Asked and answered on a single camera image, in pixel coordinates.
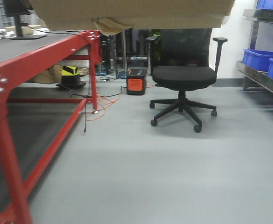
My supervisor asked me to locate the large plain cardboard box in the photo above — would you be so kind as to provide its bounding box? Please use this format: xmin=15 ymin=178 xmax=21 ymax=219
xmin=30 ymin=0 xmax=234 ymax=30

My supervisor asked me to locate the stainless steel shelf rack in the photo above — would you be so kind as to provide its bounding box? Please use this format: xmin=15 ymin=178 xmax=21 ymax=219
xmin=236 ymin=1 xmax=273 ymax=93

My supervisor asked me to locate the orange black power station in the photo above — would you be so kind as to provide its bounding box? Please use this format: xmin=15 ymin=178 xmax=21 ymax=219
xmin=126 ymin=69 xmax=147 ymax=95

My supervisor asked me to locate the black office chair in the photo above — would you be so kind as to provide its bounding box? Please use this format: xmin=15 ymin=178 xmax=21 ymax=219
xmin=148 ymin=28 xmax=228 ymax=133

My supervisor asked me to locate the yellow black striped base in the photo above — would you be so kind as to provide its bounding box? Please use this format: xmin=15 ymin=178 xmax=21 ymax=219
xmin=56 ymin=65 xmax=86 ymax=89

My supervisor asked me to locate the black monitor with stand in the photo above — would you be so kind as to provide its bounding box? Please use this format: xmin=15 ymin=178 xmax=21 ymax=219
xmin=2 ymin=0 xmax=47 ymax=40

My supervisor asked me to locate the blue bin upper right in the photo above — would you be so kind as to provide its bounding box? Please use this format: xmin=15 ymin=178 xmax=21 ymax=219
xmin=256 ymin=0 xmax=273 ymax=10

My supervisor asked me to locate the orange cable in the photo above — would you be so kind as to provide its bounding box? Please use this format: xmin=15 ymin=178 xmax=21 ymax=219
xmin=84 ymin=85 xmax=155 ymax=121

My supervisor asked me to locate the black cable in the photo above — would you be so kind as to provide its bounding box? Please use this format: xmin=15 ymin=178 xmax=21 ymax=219
xmin=27 ymin=24 xmax=123 ymax=135

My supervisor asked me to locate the red metal workbench frame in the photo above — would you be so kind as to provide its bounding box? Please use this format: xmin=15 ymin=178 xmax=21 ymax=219
xmin=0 ymin=30 xmax=101 ymax=224

